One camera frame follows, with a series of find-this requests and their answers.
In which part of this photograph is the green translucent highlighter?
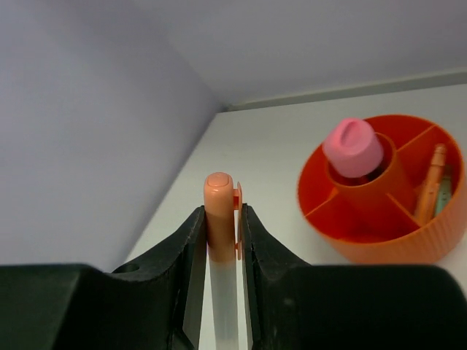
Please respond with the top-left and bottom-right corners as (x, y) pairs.
(434, 165), (452, 216)

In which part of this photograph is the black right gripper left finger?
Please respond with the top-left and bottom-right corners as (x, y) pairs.
(1, 207), (207, 349)

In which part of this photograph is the orange round divided organizer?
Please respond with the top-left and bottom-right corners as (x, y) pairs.
(297, 114), (466, 264)

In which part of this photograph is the orange highlighter cap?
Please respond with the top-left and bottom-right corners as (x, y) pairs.
(204, 172), (243, 265)

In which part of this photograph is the pink capped sticker bottle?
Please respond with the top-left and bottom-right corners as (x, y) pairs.
(323, 118), (384, 179)

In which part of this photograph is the orange translucent highlighter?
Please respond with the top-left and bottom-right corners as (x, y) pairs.
(209, 249), (239, 349)

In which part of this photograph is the rose gold marker cap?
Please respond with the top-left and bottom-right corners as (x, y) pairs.
(414, 144), (447, 226)

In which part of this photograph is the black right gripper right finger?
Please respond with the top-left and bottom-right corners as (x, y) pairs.
(240, 205), (466, 349)

